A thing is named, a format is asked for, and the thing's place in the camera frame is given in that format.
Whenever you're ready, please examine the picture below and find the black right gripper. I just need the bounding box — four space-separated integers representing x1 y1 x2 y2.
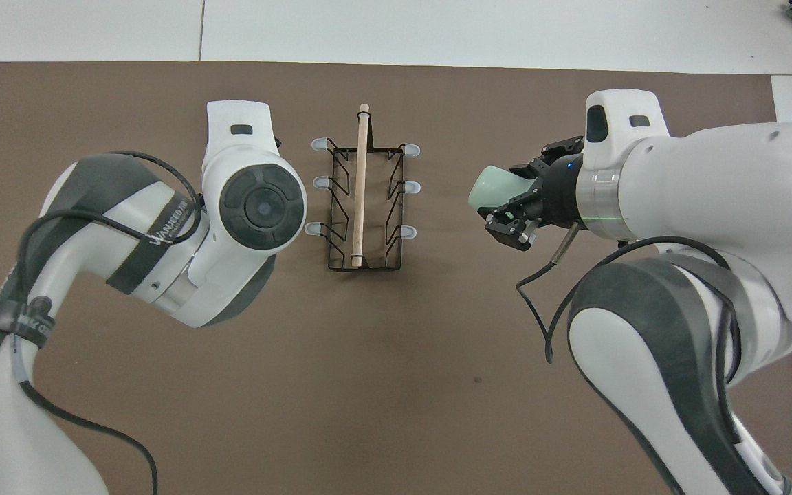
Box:
484 136 586 252

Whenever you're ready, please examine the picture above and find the light green plastic cup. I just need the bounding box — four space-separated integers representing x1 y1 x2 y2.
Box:
467 165 532 214

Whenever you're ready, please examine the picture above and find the brown table mat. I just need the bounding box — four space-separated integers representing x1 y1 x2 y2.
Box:
0 60 792 495

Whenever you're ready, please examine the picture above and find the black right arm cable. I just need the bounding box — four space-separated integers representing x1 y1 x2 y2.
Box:
516 221 744 386

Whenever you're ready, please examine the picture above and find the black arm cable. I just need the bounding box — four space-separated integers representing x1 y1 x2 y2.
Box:
516 221 744 386
0 150 204 495

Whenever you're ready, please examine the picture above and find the black wire cup rack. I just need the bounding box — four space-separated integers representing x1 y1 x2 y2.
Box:
305 103 421 272

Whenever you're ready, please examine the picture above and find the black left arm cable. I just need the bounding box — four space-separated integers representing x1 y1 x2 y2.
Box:
0 150 204 495

